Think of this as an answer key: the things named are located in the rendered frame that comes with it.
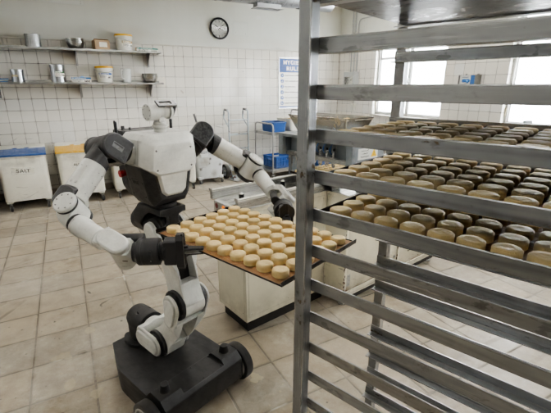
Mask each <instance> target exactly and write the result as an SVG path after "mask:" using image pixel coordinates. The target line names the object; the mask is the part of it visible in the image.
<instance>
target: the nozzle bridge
mask: <svg viewBox="0 0 551 413"><path fill-rule="evenodd" d="M331 145H332V144H326V145H325V146H324V143H319V144H318V146H317V143H316V146H317V151H319V149H320V146H321V149H322V156H321V157H320V156H319V152H317V151H316V158H315V160H318V161H325V162H329V163H334V164H338V165H342V166H350V165H353V164H356V163H358V162H362V161H367V160H370V159H373V158H376V157H381V156H384V151H382V150H375V149H368V148H360V147H346V146H339V145H332V147H331V149H330V146H331ZM323 146H324V152H326V148H328V150H329V157H326V154H325V153H324V152H323ZM333 148H335V159H333V158H332V155H331V154H330V153H332V152H333ZM279 154H289V175H291V173H290V171H291V170H297V131H289V132H280V133H279Z"/></svg>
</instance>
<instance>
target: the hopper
mask: <svg viewBox="0 0 551 413"><path fill-rule="evenodd" d="M288 115H289V117H290V119H291V120H292V121H293V123H294V126H295V127H296V129H297V130H298V113H297V114H288ZM328 116H329V117H328ZM337 116H338V117H337ZM331 117H334V118H331ZM344 118H350V119H344ZM373 118H374V116H354V115H342V114H331V113H320V112H317V113H316V128H317V129H332V130H337V129H351V128H353V127H363V126H364V125H369V124H370V123H371V121H372V120H373Z"/></svg>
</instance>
